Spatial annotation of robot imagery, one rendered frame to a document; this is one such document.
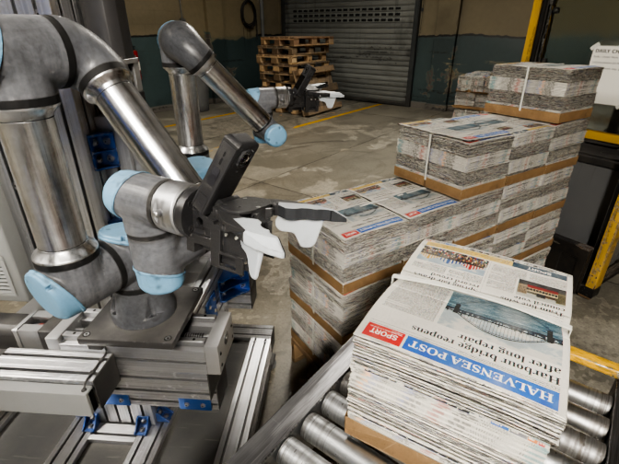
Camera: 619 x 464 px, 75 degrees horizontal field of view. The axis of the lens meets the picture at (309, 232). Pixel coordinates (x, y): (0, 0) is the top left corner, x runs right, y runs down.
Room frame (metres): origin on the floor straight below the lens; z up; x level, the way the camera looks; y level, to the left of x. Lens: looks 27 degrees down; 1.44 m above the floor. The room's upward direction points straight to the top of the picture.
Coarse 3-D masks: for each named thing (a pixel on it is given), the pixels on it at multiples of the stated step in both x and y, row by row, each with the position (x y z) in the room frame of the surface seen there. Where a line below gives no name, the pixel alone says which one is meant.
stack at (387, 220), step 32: (352, 192) 1.58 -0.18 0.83; (384, 192) 1.59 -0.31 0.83; (416, 192) 1.59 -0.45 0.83; (512, 192) 1.69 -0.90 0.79; (352, 224) 1.29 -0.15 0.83; (384, 224) 1.29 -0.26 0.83; (416, 224) 1.36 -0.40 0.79; (448, 224) 1.47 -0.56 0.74; (480, 224) 1.58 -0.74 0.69; (320, 256) 1.29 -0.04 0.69; (352, 256) 1.19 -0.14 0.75; (384, 256) 1.28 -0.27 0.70; (512, 256) 1.76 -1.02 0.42; (320, 288) 1.29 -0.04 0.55; (384, 288) 1.29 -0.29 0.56; (352, 320) 1.20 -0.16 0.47; (320, 352) 1.30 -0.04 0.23
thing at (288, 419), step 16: (352, 336) 0.74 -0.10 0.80; (336, 352) 0.69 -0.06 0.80; (320, 368) 0.64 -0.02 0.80; (336, 368) 0.64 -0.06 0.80; (304, 384) 0.60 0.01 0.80; (320, 384) 0.59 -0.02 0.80; (336, 384) 0.60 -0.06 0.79; (288, 400) 0.55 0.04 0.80; (304, 400) 0.55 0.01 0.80; (320, 400) 0.56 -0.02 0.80; (272, 416) 0.52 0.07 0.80; (288, 416) 0.52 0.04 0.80; (304, 416) 0.52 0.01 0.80; (256, 432) 0.49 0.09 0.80; (272, 432) 0.49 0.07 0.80; (288, 432) 0.49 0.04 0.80; (240, 448) 0.45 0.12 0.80; (256, 448) 0.45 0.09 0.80; (272, 448) 0.45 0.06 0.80
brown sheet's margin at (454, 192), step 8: (400, 168) 1.77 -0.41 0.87; (400, 176) 1.76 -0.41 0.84; (408, 176) 1.72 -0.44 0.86; (416, 176) 1.68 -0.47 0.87; (424, 176) 1.65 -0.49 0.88; (424, 184) 1.64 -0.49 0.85; (432, 184) 1.61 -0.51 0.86; (440, 184) 1.57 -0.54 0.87; (488, 184) 1.57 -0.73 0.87; (496, 184) 1.60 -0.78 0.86; (504, 184) 1.63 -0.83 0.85; (448, 192) 1.53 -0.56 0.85; (456, 192) 1.50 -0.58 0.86; (464, 192) 1.50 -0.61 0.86; (472, 192) 1.52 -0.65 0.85; (480, 192) 1.55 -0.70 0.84
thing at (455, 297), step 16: (416, 288) 0.60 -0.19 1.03; (432, 288) 0.60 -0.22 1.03; (448, 288) 0.60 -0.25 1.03; (464, 304) 0.56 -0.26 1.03; (480, 304) 0.56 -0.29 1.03; (496, 304) 0.55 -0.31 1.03; (512, 320) 0.51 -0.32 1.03; (528, 320) 0.51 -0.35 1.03; (544, 320) 0.51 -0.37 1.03; (560, 320) 0.51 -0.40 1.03; (560, 336) 0.47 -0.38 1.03
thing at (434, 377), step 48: (384, 336) 0.47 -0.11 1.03; (432, 336) 0.47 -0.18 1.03; (480, 336) 0.47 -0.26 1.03; (528, 336) 0.47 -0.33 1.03; (384, 384) 0.46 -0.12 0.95; (432, 384) 0.41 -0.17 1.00; (480, 384) 0.38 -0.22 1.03; (528, 384) 0.38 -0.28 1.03; (384, 432) 0.45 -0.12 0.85; (432, 432) 0.41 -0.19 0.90; (480, 432) 0.38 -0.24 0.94; (528, 432) 0.35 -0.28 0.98
